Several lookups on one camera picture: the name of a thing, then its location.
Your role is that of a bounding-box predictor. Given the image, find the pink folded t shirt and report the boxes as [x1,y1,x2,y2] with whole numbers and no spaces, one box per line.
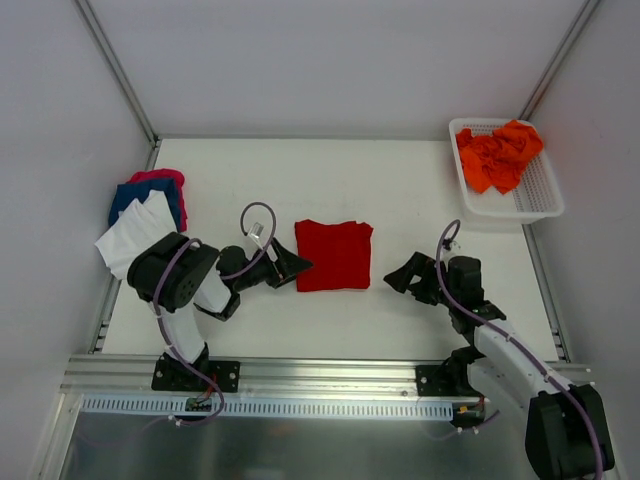
[127,168,188,232]

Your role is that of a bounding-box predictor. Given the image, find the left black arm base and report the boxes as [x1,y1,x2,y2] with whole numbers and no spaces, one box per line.
[151,346,241,393]

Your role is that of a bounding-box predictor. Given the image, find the white plastic basket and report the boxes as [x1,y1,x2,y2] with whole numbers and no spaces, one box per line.
[449,117,564,226]

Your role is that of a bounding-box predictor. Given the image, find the purple cable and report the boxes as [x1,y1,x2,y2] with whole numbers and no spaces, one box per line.
[152,201,279,427]
[435,218,604,480]

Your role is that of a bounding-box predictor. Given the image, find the aluminium mounting rail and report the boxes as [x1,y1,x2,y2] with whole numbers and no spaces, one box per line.
[59,353,596,404]

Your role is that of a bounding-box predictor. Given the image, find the white slotted cable duct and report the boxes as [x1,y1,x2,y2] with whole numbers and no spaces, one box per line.
[81,394,454,422]

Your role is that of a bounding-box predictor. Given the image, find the white folded t shirt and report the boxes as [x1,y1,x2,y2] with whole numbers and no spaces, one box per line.
[94,189,185,281]

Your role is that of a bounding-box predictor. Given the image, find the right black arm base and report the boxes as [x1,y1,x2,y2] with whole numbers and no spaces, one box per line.
[414,346,491,399]

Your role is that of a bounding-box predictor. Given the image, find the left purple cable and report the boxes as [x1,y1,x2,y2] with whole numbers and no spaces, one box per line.
[152,201,279,427]

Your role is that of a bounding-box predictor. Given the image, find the blue folded t shirt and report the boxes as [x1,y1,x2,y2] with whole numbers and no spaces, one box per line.
[108,184,178,238]

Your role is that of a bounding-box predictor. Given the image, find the red t shirt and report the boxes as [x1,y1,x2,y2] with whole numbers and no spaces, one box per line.
[294,219,374,293]

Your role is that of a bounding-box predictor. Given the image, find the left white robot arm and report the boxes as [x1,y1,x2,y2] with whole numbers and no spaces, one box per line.
[126,232,313,390]

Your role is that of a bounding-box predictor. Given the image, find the orange t shirt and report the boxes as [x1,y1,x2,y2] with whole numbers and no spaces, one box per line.
[455,120,544,195]

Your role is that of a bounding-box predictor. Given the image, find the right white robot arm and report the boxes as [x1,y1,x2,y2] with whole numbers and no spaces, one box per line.
[384,252,615,479]

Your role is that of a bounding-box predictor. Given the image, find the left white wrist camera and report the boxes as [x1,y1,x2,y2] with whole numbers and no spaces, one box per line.
[246,222,265,250]

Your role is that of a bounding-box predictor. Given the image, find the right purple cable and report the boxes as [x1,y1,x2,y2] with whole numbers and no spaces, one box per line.
[435,218,604,480]

